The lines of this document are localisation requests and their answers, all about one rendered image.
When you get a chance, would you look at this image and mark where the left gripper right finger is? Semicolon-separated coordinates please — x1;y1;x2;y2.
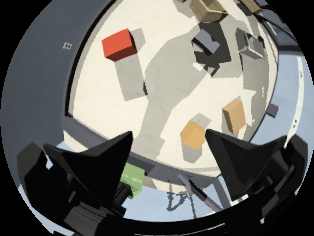
205;129;288;202

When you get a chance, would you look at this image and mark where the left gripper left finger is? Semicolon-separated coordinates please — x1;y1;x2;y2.
43;131;133;210

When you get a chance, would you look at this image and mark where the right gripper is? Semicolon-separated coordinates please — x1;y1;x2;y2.
259;4;285;24

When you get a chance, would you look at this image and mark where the red-orange block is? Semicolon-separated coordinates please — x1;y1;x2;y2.
102;28;138;62

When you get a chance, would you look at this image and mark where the tan cardboard cube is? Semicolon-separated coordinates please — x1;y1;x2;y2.
180;120;206;150

